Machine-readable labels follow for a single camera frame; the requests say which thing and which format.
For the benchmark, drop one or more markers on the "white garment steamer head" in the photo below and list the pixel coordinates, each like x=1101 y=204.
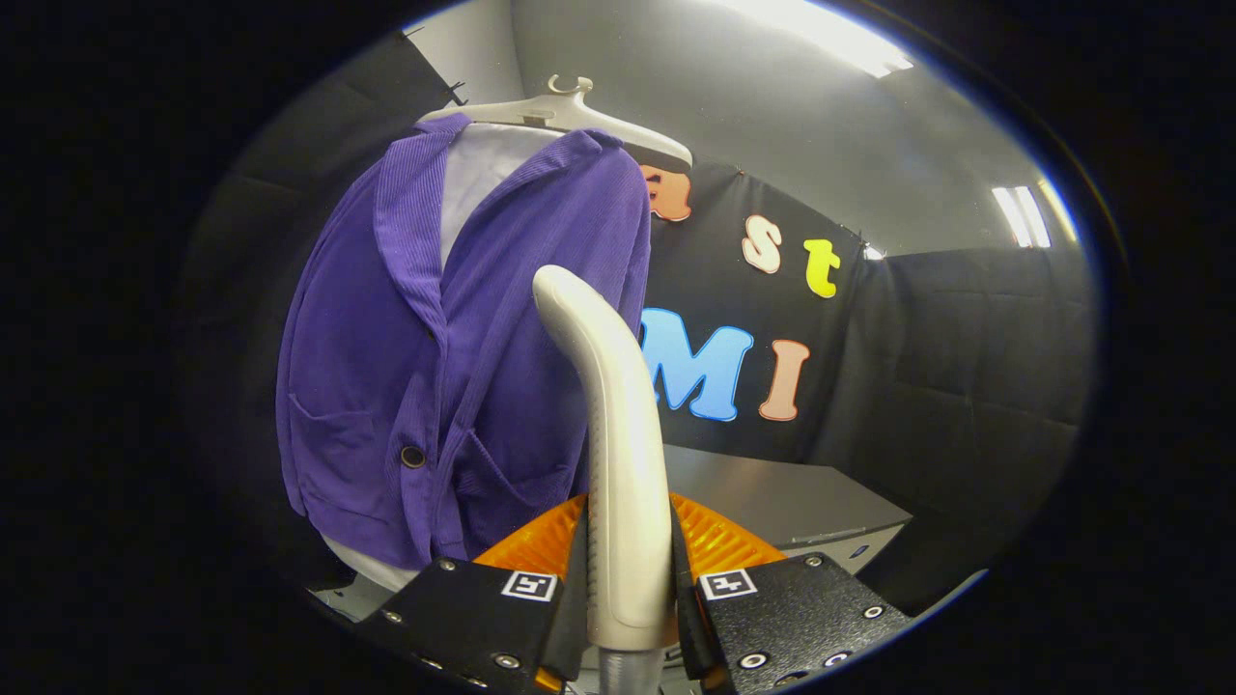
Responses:
x=623 y=434

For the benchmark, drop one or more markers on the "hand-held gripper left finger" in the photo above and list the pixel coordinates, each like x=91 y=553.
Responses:
x=463 y=608

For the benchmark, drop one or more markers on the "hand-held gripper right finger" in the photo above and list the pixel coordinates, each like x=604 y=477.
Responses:
x=782 y=613

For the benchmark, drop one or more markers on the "white plastic clothes hanger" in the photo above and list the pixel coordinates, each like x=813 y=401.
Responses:
x=579 y=116

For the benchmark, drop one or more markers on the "large ceiling light panel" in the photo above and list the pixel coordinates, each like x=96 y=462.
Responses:
x=821 y=34

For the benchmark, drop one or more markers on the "grey cabinet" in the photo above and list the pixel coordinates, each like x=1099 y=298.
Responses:
x=772 y=492

